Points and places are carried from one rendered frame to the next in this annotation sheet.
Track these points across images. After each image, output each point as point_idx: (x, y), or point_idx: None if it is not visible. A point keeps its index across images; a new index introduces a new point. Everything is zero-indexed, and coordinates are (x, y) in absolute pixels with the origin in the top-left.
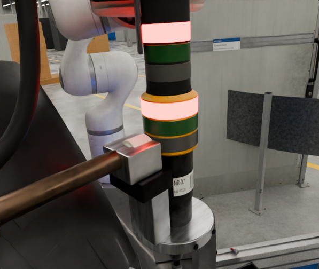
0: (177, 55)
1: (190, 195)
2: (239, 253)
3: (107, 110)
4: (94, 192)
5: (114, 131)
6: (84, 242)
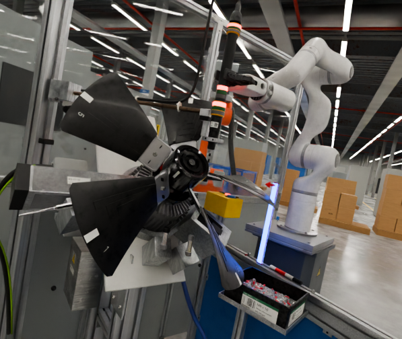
0: (218, 91)
1: (213, 128)
2: (314, 294)
3: (304, 177)
4: None
5: (302, 192)
6: (192, 131)
